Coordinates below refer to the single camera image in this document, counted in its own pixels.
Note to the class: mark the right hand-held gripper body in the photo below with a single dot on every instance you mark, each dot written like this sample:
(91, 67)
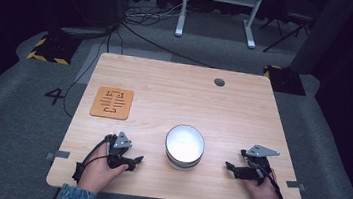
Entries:
(255, 167)

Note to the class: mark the person's left hand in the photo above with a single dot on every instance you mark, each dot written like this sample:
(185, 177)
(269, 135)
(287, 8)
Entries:
(99, 173)

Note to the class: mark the orange wooden coaster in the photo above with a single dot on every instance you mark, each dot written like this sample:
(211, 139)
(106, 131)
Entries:
(112, 102)

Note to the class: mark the grey tape strip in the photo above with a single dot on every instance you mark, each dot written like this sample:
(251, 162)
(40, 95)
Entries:
(295, 185)
(59, 154)

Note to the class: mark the person's right hand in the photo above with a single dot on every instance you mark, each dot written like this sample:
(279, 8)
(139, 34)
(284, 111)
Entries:
(263, 192)

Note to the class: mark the black yellow striped base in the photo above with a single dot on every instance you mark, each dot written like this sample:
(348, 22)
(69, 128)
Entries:
(285, 80)
(54, 48)

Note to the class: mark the black tripod stand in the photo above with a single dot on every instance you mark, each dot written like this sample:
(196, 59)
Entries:
(288, 28)

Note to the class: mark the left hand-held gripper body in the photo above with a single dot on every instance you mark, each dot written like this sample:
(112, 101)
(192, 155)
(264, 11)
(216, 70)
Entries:
(119, 149)

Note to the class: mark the white round bowl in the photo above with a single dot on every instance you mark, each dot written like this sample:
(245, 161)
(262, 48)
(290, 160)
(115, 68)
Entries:
(184, 146)

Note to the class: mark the grey flat stand base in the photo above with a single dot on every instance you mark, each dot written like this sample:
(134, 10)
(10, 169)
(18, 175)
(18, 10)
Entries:
(86, 31)

